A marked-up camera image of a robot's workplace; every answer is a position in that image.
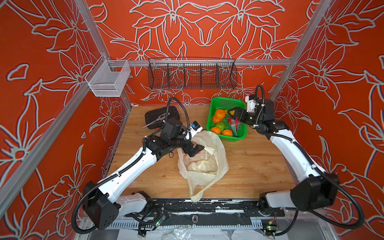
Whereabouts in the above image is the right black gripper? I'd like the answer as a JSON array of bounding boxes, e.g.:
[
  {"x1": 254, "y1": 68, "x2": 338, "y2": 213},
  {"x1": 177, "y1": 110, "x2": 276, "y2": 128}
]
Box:
[{"x1": 227, "y1": 105, "x2": 265, "y2": 128}]

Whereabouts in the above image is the translucent plastic bag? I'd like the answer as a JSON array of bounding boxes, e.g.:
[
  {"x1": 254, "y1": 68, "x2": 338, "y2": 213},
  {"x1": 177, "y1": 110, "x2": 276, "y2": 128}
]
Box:
[{"x1": 178, "y1": 131, "x2": 229, "y2": 203}]

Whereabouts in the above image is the pink dragon fruit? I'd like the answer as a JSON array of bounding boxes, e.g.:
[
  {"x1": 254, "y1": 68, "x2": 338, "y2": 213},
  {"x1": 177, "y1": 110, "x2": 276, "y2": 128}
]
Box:
[{"x1": 228, "y1": 117, "x2": 241, "y2": 137}]

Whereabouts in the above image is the orange fruit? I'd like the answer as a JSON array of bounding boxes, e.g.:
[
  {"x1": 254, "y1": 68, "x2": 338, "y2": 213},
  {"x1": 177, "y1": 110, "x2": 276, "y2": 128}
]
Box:
[
  {"x1": 221, "y1": 130, "x2": 233, "y2": 137},
  {"x1": 210, "y1": 127, "x2": 222, "y2": 135},
  {"x1": 212, "y1": 115, "x2": 222, "y2": 125},
  {"x1": 215, "y1": 109, "x2": 227, "y2": 120}
]

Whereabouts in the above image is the light green crinkled fruit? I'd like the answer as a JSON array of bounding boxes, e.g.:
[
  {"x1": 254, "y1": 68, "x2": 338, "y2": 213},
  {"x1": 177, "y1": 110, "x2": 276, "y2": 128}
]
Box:
[{"x1": 216, "y1": 122, "x2": 226, "y2": 132}]

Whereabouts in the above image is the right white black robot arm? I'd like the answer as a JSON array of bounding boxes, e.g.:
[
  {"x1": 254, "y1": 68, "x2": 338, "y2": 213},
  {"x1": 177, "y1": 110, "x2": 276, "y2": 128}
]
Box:
[{"x1": 228, "y1": 85, "x2": 365, "y2": 230}]

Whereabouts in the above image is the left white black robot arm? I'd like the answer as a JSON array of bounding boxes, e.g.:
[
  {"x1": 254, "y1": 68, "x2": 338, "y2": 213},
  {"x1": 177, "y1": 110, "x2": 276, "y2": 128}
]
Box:
[{"x1": 71, "y1": 97, "x2": 204, "y2": 235}]

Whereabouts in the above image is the green plastic basket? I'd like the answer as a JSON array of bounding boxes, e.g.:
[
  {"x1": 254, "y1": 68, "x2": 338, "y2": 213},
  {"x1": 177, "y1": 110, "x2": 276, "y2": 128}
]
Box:
[{"x1": 206, "y1": 97, "x2": 247, "y2": 142}]

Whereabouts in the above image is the silver ratchet screwdriver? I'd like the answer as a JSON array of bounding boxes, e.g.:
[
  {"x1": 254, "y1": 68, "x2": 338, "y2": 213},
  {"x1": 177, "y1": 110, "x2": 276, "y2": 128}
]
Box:
[{"x1": 143, "y1": 113, "x2": 169, "y2": 129}]

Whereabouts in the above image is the black tool case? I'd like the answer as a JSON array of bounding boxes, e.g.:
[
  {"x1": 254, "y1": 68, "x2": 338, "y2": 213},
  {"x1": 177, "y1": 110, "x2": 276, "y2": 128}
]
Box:
[{"x1": 145, "y1": 106, "x2": 180, "y2": 130}]

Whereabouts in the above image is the small circuit board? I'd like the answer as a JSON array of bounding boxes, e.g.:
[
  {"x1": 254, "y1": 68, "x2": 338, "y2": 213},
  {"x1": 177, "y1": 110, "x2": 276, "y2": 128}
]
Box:
[{"x1": 263, "y1": 221, "x2": 279, "y2": 236}]

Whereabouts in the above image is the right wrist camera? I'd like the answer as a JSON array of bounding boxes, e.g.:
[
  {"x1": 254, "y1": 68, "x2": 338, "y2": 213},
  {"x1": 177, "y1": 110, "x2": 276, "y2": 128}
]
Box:
[{"x1": 245, "y1": 95, "x2": 267, "y2": 114}]

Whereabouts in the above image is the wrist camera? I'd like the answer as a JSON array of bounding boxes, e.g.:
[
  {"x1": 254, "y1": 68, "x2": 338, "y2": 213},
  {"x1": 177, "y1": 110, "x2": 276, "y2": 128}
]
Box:
[
  {"x1": 245, "y1": 95, "x2": 267, "y2": 114},
  {"x1": 161, "y1": 119, "x2": 203, "y2": 142}
]

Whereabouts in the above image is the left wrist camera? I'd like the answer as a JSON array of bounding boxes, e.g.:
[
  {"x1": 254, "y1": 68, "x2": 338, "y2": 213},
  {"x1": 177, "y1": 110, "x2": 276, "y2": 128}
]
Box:
[{"x1": 161, "y1": 119, "x2": 203, "y2": 142}]

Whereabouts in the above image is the black wire wall basket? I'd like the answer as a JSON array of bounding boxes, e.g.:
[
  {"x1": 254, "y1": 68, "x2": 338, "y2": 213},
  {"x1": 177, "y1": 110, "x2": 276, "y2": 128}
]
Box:
[{"x1": 148, "y1": 57, "x2": 238, "y2": 90}]

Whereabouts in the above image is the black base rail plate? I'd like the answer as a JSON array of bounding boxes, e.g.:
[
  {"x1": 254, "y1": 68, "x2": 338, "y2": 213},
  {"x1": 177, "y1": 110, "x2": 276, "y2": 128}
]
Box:
[{"x1": 134, "y1": 198, "x2": 286, "y2": 228}]

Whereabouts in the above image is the white wire mesh basket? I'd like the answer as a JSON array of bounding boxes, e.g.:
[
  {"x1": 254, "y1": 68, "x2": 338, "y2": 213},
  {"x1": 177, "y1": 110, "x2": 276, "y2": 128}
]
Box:
[{"x1": 85, "y1": 55, "x2": 131, "y2": 97}]

